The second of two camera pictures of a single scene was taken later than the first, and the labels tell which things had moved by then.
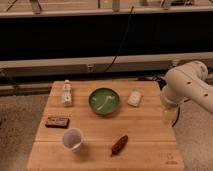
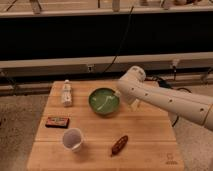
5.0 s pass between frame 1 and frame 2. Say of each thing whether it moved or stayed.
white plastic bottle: stayed
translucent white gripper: moved
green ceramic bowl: stayed
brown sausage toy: stayed
